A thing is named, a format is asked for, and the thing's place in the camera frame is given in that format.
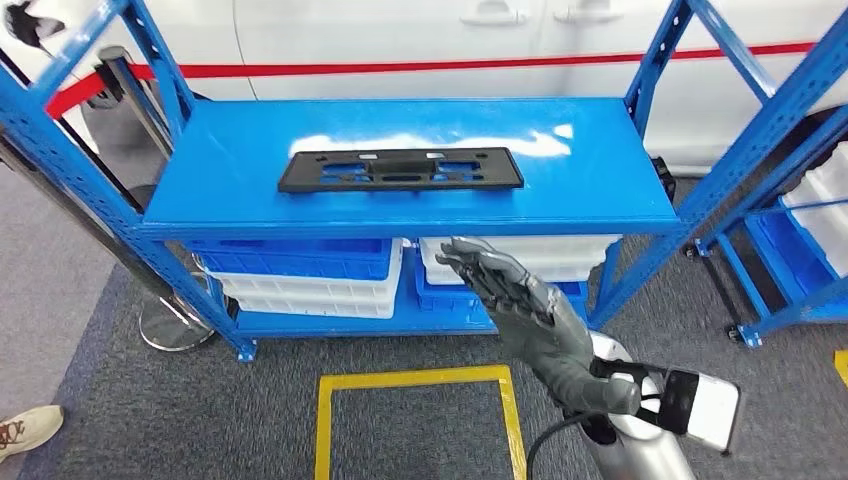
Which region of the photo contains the person's foot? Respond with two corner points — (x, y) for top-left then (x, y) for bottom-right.
(0, 405), (66, 465)

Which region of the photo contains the blue metal shelf rack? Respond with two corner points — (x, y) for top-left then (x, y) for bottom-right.
(685, 99), (848, 349)
(0, 0), (848, 364)

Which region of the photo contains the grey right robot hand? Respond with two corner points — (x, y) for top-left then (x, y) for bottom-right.
(435, 236), (596, 393)

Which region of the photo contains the red stanchion belt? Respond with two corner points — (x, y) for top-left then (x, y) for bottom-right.
(44, 69), (107, 121)

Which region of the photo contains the black stanchion post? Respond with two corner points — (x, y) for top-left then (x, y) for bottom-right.
(92, 44), (177, 213)

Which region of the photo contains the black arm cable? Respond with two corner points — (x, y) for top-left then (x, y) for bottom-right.
(526, 411), (598, 480)

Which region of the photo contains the black plastic car part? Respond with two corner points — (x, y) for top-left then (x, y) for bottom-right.
(276, 146), (526, 195)

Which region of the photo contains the white car with red stripe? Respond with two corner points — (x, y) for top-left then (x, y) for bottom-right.
(0, 0), (848, 177)

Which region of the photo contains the blue plastic crate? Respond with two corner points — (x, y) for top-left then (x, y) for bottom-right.
(413, 248), (591, 316)
(745, 208), (848, 313)
(185, 238), (397, 283)

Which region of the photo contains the stanchion with chrome base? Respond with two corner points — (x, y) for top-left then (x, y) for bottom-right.
(0, 129), (218, 354)

